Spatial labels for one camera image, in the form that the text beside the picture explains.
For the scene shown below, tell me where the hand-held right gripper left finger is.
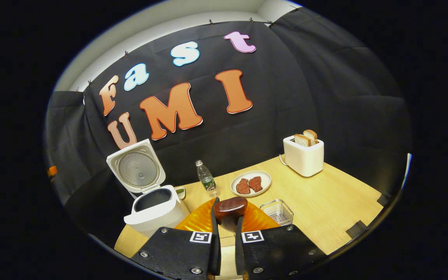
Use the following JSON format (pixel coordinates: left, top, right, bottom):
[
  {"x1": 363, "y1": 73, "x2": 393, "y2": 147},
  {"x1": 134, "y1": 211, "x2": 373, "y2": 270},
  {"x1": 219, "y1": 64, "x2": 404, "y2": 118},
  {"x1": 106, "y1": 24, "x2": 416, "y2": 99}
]
[{"x1": 130, "y1": 197, "x2": 222, "y2": 280}]

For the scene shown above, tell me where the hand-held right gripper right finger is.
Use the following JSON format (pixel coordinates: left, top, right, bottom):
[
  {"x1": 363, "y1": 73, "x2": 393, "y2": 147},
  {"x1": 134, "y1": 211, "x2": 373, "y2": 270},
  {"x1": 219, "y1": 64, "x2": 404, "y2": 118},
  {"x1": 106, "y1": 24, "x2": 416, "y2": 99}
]
[{"x1": 234, "y1": 201, "x2": 328, "y2": 280}]

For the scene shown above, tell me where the brown wooden spoon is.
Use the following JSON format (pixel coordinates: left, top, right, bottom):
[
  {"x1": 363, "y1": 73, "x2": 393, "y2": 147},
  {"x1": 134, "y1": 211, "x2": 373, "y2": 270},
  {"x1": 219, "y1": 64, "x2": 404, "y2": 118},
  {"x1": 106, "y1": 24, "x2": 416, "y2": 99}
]
[{"x1": 213, "y1": 196, "x2": 249, "y2": 234}]

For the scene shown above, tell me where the metal wire chopstick holder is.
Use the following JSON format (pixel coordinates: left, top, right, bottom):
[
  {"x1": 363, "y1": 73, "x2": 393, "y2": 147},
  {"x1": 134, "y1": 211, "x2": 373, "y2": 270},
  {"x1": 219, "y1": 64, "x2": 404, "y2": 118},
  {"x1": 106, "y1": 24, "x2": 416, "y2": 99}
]
[{"x1": 259, "y1": 199, "x2": 294, "y2": 227}]

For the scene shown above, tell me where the white rice cooker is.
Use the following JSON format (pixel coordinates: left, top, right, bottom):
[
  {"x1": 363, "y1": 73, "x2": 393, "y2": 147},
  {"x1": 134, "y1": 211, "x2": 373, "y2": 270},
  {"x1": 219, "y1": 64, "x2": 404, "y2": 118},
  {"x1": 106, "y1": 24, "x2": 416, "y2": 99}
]
[{"x1": 106, "y1": 138, "x2": 191, "y2": 238}]

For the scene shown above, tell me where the red meat piece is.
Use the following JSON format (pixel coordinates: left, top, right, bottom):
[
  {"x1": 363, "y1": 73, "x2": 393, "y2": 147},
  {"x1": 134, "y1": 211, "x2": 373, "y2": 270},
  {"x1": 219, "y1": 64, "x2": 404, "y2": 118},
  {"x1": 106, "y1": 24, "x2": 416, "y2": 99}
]
[
  {"x1": 248, "y1": 176, "x2": 264, "y2": 193},
  {"x1": 235, "y1": 178, "x2": 251, "y2": 195}
]

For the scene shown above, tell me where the clear plastic water bottle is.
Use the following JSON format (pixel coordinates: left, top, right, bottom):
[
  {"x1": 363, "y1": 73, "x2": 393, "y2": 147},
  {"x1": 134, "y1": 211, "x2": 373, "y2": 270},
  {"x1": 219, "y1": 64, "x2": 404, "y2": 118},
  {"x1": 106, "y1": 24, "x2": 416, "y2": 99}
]
[{"x1": 195, "y1": 159, "x2": 221, "y2": 197}]

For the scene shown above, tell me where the white round plate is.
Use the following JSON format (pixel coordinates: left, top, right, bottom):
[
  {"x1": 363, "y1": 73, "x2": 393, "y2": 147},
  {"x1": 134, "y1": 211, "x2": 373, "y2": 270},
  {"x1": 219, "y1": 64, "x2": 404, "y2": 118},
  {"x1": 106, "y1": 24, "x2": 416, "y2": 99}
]
[{"x1": 230, "y1": 170, "x2": 272, "y2": 198}]

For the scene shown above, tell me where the white toaster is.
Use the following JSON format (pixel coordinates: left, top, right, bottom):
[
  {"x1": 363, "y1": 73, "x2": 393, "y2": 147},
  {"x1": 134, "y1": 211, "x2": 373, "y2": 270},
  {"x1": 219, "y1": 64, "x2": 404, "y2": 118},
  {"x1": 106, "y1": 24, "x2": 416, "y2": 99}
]
[{"x1": 283, "y1": 134, "x2": 325, "y2": 178}]

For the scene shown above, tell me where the black backdrop cloth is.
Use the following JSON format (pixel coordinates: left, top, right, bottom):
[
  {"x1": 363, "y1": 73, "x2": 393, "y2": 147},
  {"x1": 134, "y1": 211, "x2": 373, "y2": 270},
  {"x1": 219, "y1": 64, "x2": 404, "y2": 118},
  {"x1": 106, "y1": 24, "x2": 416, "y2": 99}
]
[{"x1": 45, "y1": 7, "x2": 412, "y2": 242}]

